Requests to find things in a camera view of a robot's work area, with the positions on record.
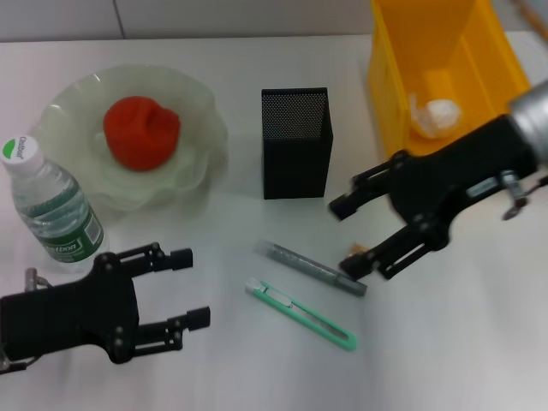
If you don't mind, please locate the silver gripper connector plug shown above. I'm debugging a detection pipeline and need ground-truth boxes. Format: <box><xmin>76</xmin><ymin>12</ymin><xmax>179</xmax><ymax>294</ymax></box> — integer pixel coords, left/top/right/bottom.
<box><xmin>24</xmin><ymin>267</ymin><xmax>49</xmax><ymax>293</ymax></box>
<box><xmin>497</xmin><ymin>170</ymin><xmax>526</xmax><ymax>203</ymax></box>

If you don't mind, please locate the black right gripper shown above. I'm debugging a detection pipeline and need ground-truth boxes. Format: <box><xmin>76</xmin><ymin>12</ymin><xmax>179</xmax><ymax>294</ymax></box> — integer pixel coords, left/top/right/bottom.
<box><xmin>328</xmin><ymin>113</ymin><xmax>541</xmax><ymax>282</ymax></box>

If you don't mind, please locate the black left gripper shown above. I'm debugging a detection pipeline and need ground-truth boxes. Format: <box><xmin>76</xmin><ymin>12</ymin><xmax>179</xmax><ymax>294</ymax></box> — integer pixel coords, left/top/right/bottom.
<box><xmin>0</xmin><ymin>241</ymin><xmax>212</xmax><ymax>366</ymax></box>

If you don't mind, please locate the clear green-label water bottle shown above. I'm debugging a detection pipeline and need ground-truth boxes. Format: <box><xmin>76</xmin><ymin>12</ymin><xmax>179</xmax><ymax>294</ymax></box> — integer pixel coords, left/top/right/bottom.
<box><xmin>0</xmin><ymin>134</ymin><xmax>106</xmax><ymax>276</ymax></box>

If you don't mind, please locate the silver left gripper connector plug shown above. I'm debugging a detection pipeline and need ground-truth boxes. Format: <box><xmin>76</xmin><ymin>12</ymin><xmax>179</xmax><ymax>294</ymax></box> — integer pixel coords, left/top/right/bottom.
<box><xmin>24</xmin><ymin>267</ymin><xmax>49</xmax><ymax>293</ymax></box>

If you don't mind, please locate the orange fruit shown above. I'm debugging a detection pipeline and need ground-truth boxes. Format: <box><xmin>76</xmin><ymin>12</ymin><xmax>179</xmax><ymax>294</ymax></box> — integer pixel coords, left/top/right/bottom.
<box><xmin>102</xmin><ymin>96</ymin><xmax>182</xmax><ymax>173</ymax></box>

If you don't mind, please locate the translucent green fruit plate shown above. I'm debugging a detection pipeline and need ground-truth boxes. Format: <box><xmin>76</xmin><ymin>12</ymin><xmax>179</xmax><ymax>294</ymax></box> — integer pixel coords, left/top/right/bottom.
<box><xmin>35</xmin><ymin>63</ymin><xmax>230</xmax><ymax>213</ymax></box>

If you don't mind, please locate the black mesh pen holder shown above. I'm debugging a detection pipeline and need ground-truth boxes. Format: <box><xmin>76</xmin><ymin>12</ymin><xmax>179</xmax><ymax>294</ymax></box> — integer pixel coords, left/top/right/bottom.
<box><xmin>259</xmin><ymin>86</ymin><xmax>335</xmax><ymax>201</ymax></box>

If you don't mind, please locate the yellow plastic storage bin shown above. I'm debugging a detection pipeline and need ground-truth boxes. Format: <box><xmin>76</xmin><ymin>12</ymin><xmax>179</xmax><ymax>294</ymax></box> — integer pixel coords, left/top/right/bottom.
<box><xmin>367</xmin><ymin>0</ymin><xmax>533</xmax><ymax>158</ymax></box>

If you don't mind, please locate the white paper ball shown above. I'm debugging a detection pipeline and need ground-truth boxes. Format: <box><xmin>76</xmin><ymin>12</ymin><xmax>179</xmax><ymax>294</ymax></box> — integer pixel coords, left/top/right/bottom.
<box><xmin>408</xmin><ymin>92</ymin><xmax>465</xmax><ymax>140</ymax></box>

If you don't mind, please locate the green utility knife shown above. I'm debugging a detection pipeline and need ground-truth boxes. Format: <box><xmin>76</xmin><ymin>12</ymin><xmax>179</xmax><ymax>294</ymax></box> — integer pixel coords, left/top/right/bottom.
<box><xmin>244</xmin><ymin>276</ymin><xmax>359</xmax><ymax>354</ymax></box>

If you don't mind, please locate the dark left gripper cable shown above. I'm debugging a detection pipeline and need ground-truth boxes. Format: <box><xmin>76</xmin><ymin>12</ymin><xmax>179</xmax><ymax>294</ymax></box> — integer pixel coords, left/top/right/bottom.
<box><xmin>0</xmin><ymin>355</ymin><xmax>40</xmax><ymax>374</ymax></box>

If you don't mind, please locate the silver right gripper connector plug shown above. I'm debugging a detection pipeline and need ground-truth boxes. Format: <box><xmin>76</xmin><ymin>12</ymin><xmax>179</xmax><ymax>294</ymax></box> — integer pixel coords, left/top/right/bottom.
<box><xmin>497</xmin><ymin>170</ymin><xmax>526</xmax><ymax>203</ymax></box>

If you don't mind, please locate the grey pen with clear cap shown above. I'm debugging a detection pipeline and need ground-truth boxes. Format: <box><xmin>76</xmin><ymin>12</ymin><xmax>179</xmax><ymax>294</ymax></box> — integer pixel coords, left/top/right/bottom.
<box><xmin>253</xmin><ymin>238</ymin><xmax>369</xmax><ymax>299</ymax></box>

